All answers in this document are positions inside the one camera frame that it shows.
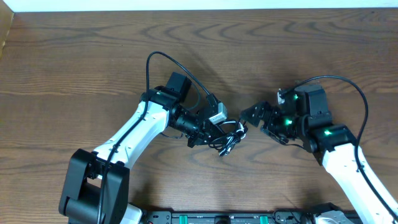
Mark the black cable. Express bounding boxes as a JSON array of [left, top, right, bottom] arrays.
[[207, 118, 249, 157]]

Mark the white cable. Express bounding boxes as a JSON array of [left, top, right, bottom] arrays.
[[219, 120, 246, 156]]

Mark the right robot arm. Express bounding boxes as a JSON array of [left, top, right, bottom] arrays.
[[241, 85, 397, 223]]

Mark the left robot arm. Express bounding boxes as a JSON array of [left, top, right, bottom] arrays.
[[58, 73, 228, 223]]

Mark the left camera cable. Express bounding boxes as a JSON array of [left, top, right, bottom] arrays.
[[96, 51, 212, 224]]

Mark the camera cable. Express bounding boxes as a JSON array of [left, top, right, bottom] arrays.
[[279, 75, 398, 215], [96, 51, 212, 224]]

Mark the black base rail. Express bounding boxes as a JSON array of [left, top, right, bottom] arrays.
[[139, 210, 317, 224]]

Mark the right camera cable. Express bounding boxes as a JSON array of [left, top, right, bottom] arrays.
[[279, 75, 398, 215]]

